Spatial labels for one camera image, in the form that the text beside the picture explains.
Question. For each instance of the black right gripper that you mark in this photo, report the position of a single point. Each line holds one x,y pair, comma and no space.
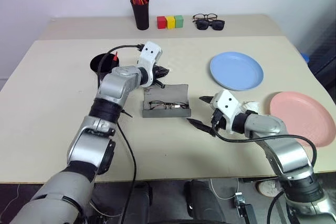
218,120

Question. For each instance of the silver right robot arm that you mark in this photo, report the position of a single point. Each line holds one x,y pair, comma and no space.
286,153

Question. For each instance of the green cube block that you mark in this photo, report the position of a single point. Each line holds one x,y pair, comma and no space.
179,21

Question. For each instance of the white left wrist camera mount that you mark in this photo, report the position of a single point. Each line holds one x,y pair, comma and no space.
149,55

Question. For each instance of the wide black cup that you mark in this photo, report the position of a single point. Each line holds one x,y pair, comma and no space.
104,63

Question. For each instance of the grey glasses case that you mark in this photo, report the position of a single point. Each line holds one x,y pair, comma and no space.
168,93

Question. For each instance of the dark grey chair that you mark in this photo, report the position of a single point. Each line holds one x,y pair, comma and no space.
325,58

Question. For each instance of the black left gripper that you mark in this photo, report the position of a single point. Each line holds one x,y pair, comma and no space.
158,71

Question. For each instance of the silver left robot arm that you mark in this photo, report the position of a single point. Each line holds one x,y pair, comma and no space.
115,85

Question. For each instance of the dark rounded shape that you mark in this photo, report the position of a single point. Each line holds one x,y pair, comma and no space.
203,203

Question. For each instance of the black metal bracket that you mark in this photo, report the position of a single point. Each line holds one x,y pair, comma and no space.
244,209

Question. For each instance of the white round shoe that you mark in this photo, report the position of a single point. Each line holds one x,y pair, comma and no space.
268,187

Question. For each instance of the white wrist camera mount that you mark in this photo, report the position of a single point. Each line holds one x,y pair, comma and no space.
226,106
149,55

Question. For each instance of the black sunglasses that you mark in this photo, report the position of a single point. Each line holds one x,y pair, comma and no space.
210,24

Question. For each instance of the thin frame glasses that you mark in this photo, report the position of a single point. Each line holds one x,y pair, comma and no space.
165,105

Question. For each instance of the yellow cube block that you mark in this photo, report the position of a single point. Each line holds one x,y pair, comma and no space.
170,22

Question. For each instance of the red cube block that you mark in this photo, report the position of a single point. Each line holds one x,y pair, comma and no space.
161,22

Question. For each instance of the black frame clear glasses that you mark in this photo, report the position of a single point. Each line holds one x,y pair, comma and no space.
205,16

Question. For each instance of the white crumpled tissue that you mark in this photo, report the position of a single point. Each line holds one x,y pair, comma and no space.
251,106

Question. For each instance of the tall black pen holder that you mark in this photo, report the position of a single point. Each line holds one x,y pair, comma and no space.
141,14

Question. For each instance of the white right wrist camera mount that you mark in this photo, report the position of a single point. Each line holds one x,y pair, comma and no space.
226,106

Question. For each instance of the blue plate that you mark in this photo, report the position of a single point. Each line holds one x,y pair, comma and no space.
236,70

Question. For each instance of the pink plate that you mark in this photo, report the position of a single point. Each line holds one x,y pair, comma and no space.
304,119

